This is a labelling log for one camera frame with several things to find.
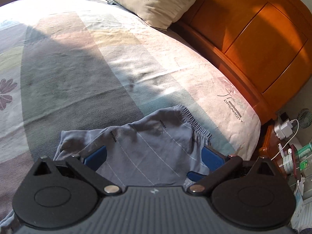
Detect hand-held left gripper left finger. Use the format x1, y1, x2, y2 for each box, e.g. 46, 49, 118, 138
33, 145, 122, 196

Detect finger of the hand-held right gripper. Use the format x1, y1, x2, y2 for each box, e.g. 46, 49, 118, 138
187, 171, 208, 182

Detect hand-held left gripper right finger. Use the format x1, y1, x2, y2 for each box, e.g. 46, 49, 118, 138
188, 146, 281, 196

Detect grey pants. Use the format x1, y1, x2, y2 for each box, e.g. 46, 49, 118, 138
0, 105, 212, 234

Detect wooden bedside cabinet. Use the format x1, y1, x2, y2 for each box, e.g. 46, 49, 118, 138
258, 124, 296, 178

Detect white power adapter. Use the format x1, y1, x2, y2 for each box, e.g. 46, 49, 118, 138
274, 117, 293, 140

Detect bed with patchwork sheet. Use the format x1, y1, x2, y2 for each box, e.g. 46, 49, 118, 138
0, 0, 262, 225

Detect green packet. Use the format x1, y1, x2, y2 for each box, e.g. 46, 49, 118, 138
296, 143, 312, 171

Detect small floor fan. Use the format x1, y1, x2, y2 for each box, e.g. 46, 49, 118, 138
297, 108, 312, 129

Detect white paper box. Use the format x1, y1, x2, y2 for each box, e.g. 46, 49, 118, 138
290, 179, 312, 230

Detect wooden headboard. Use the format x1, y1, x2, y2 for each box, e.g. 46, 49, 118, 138
171, 0, 312, 125

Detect large cream pillow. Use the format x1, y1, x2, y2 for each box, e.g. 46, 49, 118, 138
96, 0, 212, 30

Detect white charger cable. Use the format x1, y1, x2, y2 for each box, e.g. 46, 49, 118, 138
272, 119, 300, 160

